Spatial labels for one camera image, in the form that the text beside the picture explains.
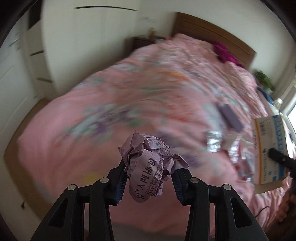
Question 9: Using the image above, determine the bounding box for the white wardrobe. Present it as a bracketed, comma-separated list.
[25, 0, 139, 100]

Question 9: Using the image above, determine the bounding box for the purple cardboard box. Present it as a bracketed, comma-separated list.
[218, 103, 244, 133]

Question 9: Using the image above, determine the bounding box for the white bottle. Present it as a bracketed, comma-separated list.
[273, 98, 284, 115]

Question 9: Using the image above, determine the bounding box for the magenta cloth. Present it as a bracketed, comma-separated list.
[213, 40, 243, 66]

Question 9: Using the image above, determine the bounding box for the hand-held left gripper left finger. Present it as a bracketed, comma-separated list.
[31, 159, 128, 241]

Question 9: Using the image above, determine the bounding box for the silver foil packet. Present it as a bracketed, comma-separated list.
[205, 130, 223, 153]

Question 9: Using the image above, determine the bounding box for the dark wooden nightstand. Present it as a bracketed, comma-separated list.
[125, 35, 167, 58]

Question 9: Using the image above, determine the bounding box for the pink floral blanket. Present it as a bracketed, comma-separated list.
[17, 34, 289, 234]

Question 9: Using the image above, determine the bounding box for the wooden headboard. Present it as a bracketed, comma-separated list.
[171, 12, 257, 70]

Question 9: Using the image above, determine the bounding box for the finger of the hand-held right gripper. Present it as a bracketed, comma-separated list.
[267, 148, 296, 179]

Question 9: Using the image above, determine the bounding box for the white door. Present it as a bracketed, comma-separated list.
[0, 23, 38, 151]

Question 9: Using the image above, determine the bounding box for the printed paper ball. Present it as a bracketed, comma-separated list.
[118, 130, 189, 205]

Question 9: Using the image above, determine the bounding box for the blue cloth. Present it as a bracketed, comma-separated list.
[258, 87, 274, 105]

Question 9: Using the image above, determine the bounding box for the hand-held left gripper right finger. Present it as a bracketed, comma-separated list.
[171, 169, 269, 241]

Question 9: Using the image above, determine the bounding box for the black cable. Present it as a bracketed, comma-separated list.
[255, 206, 271, 218]

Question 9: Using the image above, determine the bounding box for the green plant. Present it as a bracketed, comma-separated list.
[253, 71, 274, 91]

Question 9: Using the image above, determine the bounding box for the white blue orange carton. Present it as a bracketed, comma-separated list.
[251, 115, 290, 186]

